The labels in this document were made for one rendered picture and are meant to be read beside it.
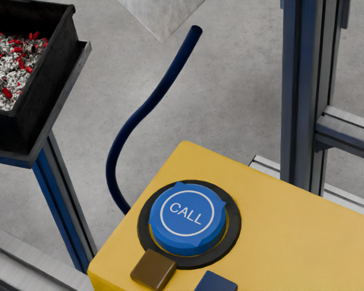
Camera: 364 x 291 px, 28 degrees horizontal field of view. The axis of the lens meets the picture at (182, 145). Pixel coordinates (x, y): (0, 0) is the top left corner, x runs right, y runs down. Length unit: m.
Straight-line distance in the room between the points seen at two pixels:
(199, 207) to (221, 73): 1.57
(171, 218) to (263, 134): 1.43
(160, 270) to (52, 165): 0.55
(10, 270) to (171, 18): 0.27
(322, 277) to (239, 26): 1.72
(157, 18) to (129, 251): 0.35
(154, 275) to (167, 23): 0.36
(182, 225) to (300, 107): 0.66
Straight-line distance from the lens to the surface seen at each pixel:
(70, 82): 0.83
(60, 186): 0.94
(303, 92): 0.99
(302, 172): 1.13
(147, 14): 0.69
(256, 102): 1.86
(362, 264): 0.38
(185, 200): 0.38
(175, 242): 0.37
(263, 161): 1.65
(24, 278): 0.64
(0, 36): 0.87
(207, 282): 0.36
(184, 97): 1.89
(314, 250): 0.38
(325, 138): 1.08
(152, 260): 0.37
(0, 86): 0.79
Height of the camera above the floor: 1.40
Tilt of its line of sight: 51 degrees down
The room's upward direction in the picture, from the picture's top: 9 degrees counter-clockwise
